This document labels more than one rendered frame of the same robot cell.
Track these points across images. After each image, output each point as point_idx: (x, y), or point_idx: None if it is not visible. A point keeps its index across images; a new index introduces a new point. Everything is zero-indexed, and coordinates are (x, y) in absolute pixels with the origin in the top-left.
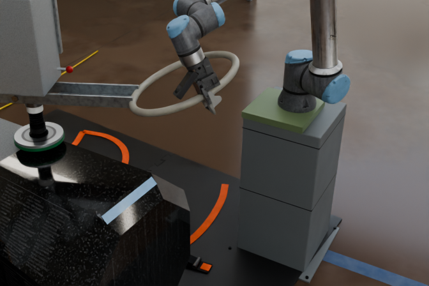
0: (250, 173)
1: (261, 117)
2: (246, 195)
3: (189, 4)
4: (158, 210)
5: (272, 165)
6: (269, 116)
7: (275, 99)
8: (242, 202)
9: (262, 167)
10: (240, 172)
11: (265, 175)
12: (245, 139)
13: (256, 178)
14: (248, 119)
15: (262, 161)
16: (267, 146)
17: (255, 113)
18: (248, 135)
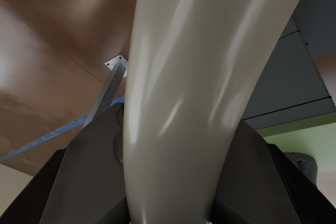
0: (289, 53)
1: (298, 128)
2: (285, 31)
3: None
4: None
5: (262, 79)
6: (289, 135)
7: (319, 157)
8: (287, 22)
9: (275, 68)
10: (304, 44)
11: (268, 63)
12: (315, 83)
13: (278, 54)
14: (325, 113)
15: (277, 75)
16: (275, 95)
17: (316, 129)
18: (312, 92)
